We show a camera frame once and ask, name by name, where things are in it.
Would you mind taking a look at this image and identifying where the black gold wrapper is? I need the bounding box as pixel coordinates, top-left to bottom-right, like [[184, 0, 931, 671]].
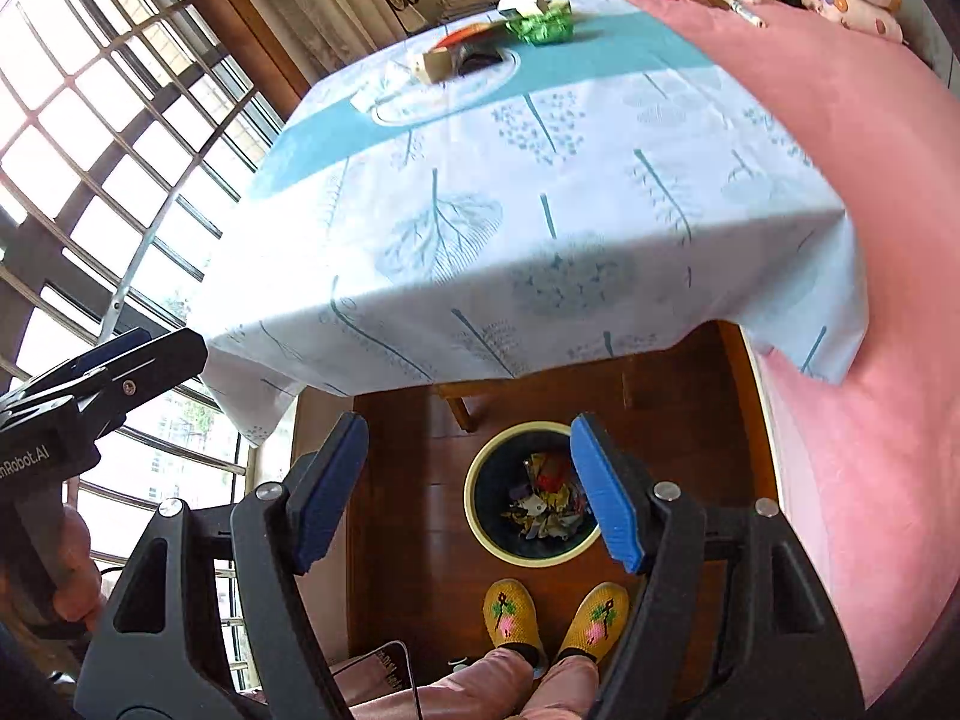
[[503, 452, 590, 541]]

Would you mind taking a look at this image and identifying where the red paper envelope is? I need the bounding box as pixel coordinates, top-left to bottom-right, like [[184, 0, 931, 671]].
[[535, 454, 574, 494]]

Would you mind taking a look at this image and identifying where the small beige box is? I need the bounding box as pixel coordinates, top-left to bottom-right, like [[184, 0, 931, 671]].
[[416, 47, 455, 85]]

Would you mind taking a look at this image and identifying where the round yellow rim trash bin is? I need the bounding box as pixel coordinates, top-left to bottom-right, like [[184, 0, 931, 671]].
[[462, 421, 601, 569]]

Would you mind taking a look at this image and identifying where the person's left hand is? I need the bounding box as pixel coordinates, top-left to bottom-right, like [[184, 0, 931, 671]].
[[52, 505, 104, 631]]

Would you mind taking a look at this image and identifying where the right yellow embroidered slipper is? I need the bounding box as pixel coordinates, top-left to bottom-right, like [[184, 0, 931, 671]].
[[556, 582, 631, 663]]

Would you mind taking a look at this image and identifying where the yellow embroidered slipper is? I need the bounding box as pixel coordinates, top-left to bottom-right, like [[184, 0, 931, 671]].
[[483, 578, 547, 678], [556, 582, 631, 663]]

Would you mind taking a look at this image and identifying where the left yellow embroidered slipper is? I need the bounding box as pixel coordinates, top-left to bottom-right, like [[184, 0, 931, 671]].
[[483, 578, 547, 678]]

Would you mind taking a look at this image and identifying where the right pink trouser leg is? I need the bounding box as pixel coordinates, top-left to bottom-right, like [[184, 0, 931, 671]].
[[519, 655, 599, 720]]

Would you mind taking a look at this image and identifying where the pink trouser leg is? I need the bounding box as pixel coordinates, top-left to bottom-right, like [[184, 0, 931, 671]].
[[519, 655, 599, 720], [352, 649, 534, 720]]

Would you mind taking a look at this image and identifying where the left pink trouser leg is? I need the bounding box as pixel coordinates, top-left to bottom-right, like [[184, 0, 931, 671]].
[[352, 649, 534, 720]]

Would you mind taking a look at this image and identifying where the window with metal grille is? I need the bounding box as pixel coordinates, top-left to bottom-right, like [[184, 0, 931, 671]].
[[0, 0, 287, 691]]

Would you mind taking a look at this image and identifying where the white blue patterned tablecloth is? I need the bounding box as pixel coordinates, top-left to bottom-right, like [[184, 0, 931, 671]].
[[189, 0, 867, 444]]

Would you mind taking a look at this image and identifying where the black wallet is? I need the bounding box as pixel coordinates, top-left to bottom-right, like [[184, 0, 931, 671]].
[[454, 44, 503, 78]]

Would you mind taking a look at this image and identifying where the crumpled green paper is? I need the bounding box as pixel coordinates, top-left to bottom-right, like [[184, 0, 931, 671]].
[[505, 2, 574, 47]]

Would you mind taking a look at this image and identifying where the orange snack bag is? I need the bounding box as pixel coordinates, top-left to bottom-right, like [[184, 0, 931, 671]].
[[433, 20, 508, 50]]

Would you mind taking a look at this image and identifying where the stack of books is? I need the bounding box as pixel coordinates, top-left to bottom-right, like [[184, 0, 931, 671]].
[[436, 0, 500, 23]]

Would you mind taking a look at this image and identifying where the olive white carton box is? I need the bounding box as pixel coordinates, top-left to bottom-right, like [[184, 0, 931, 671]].
[[496, 0, 548, 18]]

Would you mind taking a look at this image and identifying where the rolled white paper tube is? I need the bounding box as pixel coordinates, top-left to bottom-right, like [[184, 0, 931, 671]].
[[724, 0, 768, 29]]

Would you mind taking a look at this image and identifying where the wooden table frame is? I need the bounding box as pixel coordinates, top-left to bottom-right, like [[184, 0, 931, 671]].
[[431, 379, 517, 434]]

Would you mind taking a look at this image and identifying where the thin white cable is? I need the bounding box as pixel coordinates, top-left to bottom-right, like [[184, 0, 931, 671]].
[[328, 638, 427, 720]]

